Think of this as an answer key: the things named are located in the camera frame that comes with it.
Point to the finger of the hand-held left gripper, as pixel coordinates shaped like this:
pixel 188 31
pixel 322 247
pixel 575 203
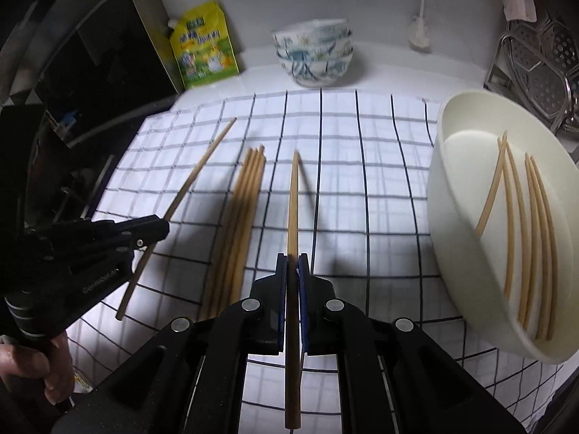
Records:
pixel 135 227
pixel 142 242

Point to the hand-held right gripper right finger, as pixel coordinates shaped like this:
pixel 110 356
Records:
pixel 305 312

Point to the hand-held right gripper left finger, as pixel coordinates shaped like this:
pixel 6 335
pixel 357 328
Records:
pixel 281 321

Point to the tan bamboo chopstick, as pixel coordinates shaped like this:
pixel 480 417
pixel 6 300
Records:
pixel 514 217
pixel 493 190
pixel 552 253
pixel 294 217
pixel 199 162
pixel 538 244

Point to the pile of wooden chopsticks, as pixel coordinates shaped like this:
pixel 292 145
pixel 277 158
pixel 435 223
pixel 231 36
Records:
pixel 239 217

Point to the white round plastic basin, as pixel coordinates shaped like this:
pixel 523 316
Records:
pixel 457 235

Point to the white black checked cloth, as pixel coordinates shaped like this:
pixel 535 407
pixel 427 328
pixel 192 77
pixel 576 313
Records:
pixel 362 181

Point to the black glass range hood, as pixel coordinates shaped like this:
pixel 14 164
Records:
pixel 90 54

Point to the yellow seasoning pouch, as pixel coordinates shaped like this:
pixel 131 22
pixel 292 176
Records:
pixel 206 49

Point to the steel dish rack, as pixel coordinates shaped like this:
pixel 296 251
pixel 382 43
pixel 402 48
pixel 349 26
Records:
pixel 495 68

